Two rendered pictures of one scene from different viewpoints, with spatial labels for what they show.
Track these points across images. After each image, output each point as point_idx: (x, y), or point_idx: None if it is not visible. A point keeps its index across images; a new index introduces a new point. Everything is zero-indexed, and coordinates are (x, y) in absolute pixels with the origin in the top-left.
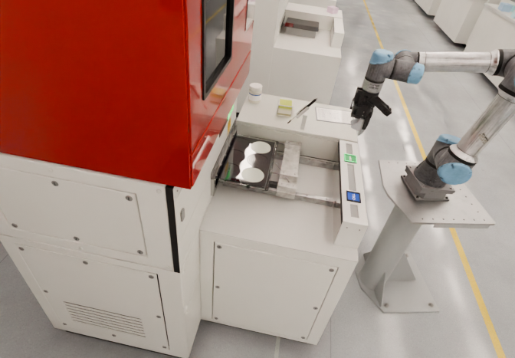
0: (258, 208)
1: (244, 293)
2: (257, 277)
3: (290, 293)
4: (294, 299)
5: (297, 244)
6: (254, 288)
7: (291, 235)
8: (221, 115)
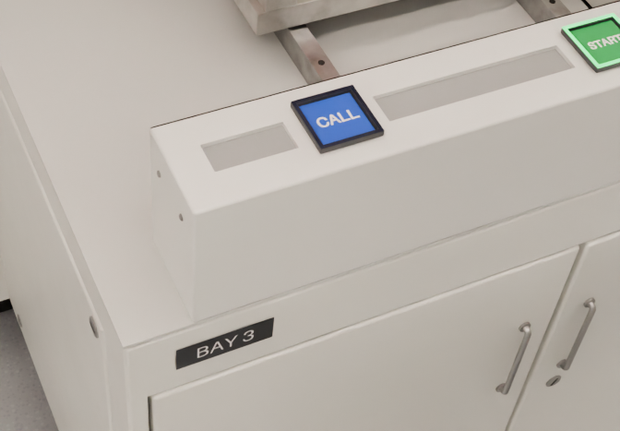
0: None
1: (24, 263)
2: (22, 216)
3: (68, 352)
4: (79, 391)
5: (64, 140)
6: (29, 260)
7: (91, 111)
8: None
